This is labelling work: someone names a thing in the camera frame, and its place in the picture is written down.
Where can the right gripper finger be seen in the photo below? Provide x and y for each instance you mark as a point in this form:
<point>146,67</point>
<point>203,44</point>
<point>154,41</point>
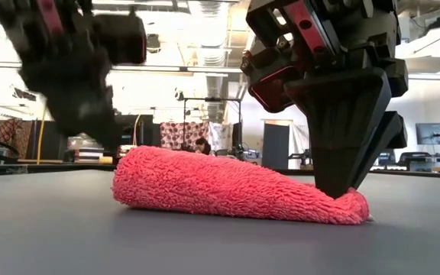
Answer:
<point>342,126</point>
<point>388,133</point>

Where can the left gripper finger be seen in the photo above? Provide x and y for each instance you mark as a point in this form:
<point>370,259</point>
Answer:
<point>78,99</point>

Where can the pink fluffy towel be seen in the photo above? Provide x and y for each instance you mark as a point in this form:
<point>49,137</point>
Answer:
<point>224,187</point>

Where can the white hanging sheet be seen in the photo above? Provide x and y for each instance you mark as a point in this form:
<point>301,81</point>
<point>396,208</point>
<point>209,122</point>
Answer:
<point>300,141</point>

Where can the black computer monitor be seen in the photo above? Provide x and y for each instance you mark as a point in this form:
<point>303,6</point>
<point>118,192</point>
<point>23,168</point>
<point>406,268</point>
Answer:
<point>434,133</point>

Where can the stack of books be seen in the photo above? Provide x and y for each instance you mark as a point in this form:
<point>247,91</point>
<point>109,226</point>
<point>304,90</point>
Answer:
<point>88,153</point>

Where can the dark blue panel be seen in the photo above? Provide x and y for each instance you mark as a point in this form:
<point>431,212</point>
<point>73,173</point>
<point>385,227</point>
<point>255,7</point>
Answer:
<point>275,145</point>

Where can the plaid hanging cloth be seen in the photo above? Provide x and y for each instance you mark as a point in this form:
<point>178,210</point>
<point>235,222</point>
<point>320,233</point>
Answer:
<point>13,137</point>

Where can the ceiling strip light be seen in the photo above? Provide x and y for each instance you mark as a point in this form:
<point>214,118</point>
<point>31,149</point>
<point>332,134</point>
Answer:
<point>174,69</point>

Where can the red dotted hanging cloth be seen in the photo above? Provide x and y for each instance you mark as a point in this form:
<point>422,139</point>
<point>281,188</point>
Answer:
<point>178,133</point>

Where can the white patterned hanging cloth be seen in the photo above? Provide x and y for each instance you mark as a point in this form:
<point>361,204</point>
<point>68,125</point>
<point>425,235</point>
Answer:
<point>220,135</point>

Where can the person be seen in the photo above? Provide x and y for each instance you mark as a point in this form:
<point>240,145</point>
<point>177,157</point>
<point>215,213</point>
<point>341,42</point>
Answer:
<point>202,147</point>

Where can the grey table mat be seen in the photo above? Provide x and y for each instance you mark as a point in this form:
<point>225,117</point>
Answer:
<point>52,237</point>

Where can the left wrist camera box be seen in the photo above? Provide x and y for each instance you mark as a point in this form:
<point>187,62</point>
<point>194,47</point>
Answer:
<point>120,38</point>

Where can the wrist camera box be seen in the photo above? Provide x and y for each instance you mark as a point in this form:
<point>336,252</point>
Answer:
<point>269,91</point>
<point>120,38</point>

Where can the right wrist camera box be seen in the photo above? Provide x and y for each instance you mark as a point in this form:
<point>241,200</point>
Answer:
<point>269,91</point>

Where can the black stand frame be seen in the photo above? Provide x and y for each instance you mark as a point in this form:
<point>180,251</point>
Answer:
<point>212,99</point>

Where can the silver ceiling duct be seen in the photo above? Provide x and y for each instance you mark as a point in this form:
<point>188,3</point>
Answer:
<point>214,84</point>

